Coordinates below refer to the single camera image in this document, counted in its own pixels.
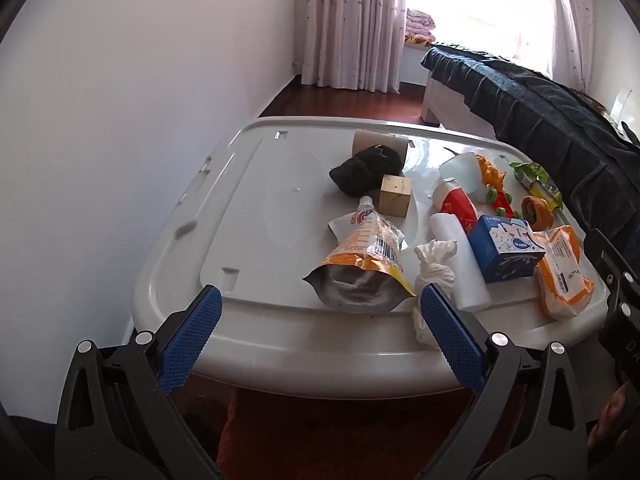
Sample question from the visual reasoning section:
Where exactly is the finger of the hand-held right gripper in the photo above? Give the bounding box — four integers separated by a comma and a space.
584, 229, 640, 386

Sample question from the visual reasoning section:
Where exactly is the white plastic bin lid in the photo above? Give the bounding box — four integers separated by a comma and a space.
131, 116, 613, 401

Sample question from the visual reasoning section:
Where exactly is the red green plastic toy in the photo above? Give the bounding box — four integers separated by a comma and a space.
482, 186, 526, 221

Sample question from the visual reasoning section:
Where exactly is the green snack packet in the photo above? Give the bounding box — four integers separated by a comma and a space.
508, 161, 563, 210

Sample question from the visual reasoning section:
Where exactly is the wooden block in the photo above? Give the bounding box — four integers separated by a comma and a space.
378, 174, 412, 218

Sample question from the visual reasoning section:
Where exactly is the blue milk carton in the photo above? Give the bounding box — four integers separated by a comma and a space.
466, 214, 547, 284

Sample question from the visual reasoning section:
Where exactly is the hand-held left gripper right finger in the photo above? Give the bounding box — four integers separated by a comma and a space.
419, 282, 601, 480

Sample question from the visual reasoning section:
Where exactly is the orange white snack bag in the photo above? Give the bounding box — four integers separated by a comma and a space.
532, 225, 597, 321

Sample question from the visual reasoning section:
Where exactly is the brown round snack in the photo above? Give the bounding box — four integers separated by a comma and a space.
521, 195, 555, 228

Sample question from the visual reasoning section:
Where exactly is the beige cylindrical cup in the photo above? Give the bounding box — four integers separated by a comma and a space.
351, 129, 410, 161

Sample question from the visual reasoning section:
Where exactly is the white plastic cup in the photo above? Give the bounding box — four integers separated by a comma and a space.
439, 152, 493, 203

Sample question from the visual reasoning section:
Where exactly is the pink folded quilt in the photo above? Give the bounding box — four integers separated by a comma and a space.
406, 8, 436, 36

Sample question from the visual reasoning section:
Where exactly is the red white paper cup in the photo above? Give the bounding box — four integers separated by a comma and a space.
431, 177, 480, 233

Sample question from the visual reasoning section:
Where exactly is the orange toy piece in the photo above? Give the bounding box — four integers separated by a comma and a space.
475, 154, 507, 192

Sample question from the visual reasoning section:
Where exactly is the person's right hand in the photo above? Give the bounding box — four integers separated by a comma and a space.
587, 382, 632, 453

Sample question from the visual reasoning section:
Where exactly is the pink dotted curtain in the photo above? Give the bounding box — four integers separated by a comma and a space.
520, 0, 596, 92
299, 0, 408, 95

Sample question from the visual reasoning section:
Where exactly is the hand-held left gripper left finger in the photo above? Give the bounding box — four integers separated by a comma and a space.
54, 284, 223, 480

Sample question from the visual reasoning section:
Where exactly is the orange spout pouch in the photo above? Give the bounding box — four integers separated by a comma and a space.
301, 196, 417, 315

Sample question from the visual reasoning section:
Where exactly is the white paper roll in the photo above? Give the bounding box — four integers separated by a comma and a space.
429, 212, 491, 311

